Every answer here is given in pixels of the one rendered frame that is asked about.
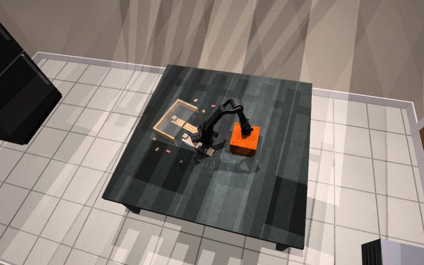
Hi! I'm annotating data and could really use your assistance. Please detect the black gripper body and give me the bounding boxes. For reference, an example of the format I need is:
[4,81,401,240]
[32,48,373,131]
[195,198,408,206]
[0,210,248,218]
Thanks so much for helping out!
[197,130,219,155]

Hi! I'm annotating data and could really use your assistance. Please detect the peach strip with orange dots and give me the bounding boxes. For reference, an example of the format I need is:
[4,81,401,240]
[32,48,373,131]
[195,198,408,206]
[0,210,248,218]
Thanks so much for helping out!
[183,123,198,133]

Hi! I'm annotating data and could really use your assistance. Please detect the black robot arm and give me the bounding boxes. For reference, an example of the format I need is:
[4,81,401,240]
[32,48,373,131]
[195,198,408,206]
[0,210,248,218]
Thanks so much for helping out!
[190,97,254,143]

